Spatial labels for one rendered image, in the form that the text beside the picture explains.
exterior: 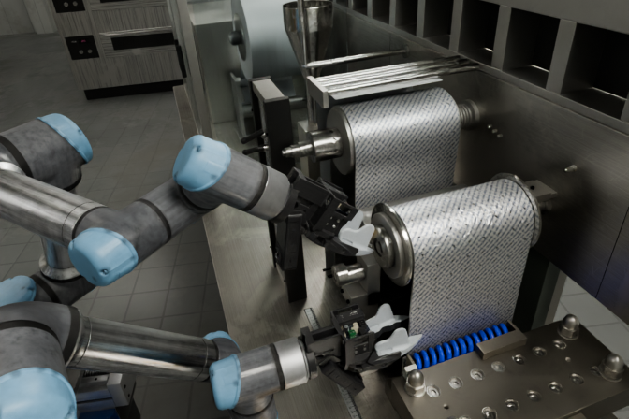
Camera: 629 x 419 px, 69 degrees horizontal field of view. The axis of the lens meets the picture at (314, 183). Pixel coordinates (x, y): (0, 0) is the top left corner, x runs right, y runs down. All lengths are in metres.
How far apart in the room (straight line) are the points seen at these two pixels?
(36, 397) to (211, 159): 0.32
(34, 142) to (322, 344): 0.63
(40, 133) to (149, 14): 4.59
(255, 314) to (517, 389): 0.61
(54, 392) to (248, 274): 0.77
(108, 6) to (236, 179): 4.99
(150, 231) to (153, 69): 5.05
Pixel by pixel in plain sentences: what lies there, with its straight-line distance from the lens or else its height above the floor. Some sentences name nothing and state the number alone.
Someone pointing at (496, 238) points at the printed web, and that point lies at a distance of 0.84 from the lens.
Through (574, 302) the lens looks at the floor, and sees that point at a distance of 2.68.
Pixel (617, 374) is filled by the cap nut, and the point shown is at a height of 1.05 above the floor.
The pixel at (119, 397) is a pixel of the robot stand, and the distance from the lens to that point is 1.37.
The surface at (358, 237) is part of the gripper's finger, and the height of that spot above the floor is 1.29.
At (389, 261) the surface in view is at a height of 1.25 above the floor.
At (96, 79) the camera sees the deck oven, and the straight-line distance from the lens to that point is 5.82.
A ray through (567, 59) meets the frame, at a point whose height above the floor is 1.52.
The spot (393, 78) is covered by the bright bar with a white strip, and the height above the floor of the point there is 1.45.
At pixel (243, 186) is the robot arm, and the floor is 1.44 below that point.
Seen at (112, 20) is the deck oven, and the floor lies 0.85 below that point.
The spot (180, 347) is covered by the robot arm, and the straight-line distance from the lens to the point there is 0.86.
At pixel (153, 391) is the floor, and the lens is 2.28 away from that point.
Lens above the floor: 1.75
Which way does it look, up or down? 31 degrees down
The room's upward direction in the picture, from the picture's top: 4 degrees counter-clockwise
